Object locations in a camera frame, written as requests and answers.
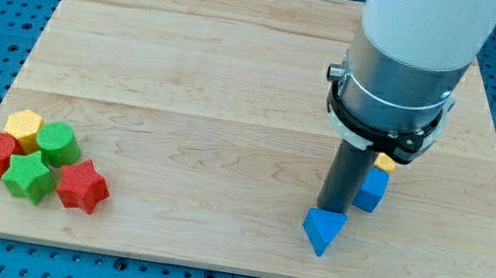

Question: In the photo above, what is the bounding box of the black flange mount ring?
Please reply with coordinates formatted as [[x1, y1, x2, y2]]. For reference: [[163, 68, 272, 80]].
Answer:
[[326, 82, 455, 165]]

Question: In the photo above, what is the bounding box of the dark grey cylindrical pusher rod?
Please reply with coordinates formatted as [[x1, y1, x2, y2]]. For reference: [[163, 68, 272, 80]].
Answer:
[[317, 140, 378, 214]]

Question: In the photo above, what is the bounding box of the blue triangle block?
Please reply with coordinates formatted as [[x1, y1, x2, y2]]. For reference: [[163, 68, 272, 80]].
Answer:
[[303, 207, 348, 257]]

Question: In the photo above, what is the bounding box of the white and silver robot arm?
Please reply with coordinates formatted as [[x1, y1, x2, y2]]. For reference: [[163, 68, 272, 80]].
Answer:
[[317, 0, 496, 213]]

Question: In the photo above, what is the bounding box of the red star block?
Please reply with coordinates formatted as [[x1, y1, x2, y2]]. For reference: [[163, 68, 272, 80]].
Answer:
[[56, 159, 109, 215]]

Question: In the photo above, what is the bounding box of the green star block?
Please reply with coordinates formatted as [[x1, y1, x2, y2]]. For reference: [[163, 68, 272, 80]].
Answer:
[[1, 151, 57, 206]]

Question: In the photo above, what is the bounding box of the yellow block behind rod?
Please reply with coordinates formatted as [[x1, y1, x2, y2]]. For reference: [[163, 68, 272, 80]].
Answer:
[[374, 152, 396, 174]]

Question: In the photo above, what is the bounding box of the blue cube block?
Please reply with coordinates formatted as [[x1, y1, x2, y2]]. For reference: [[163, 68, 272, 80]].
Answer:
[[353, 168, 390, 212]]

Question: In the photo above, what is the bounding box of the wooden board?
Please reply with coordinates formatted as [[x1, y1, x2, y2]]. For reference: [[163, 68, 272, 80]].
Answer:
[[0, 0, 496, 278]]

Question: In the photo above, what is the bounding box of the green cylinder block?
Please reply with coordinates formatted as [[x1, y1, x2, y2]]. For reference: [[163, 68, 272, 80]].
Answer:
[[36, 121, 81, 168]]

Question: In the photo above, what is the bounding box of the yellow hexagon block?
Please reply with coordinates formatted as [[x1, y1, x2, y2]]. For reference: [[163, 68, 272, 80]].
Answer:
[[4, 109, 44, 154]]

